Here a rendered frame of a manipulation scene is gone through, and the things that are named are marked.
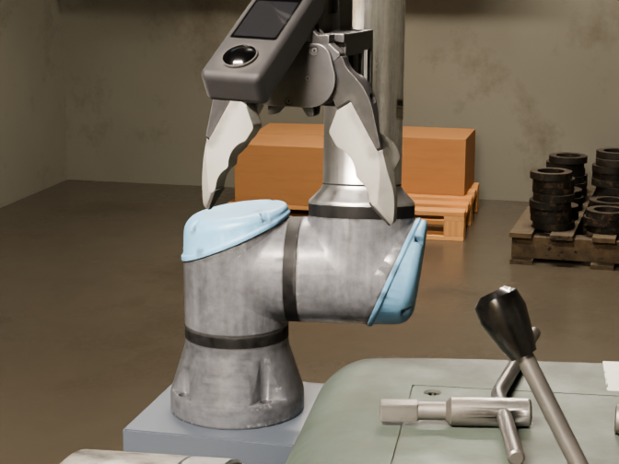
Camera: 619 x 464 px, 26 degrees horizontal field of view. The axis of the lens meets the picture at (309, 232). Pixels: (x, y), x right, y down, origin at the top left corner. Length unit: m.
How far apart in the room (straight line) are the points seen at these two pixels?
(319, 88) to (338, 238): 0.47
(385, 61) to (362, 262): 0.21
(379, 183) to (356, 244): 0.45
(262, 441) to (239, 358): 0.09
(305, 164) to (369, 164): 6.33
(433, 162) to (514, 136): 0.82
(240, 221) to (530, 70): 6.87
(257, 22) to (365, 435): 0.32
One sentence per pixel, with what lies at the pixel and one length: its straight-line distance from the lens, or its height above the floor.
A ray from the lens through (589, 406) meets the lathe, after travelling 1.10.
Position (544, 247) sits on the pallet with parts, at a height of 0.08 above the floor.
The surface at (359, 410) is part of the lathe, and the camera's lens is 1.07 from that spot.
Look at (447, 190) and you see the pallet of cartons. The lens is 7.66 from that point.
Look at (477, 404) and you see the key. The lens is 1.03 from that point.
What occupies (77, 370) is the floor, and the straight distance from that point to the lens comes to 5.18.
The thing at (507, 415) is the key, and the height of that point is 1.27.
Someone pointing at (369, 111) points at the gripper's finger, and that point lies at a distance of 0.96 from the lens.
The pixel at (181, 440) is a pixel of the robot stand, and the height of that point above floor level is 1.09.
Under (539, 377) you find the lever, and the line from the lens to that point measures 0.87.
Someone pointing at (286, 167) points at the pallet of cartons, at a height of 0.37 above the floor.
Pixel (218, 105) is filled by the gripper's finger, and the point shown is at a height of 1.50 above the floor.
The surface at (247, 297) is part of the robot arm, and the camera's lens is 1.43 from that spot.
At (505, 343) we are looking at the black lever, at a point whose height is 1.37.
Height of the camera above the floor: 1.63
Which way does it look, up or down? 13 degrees down
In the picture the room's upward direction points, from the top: straight up
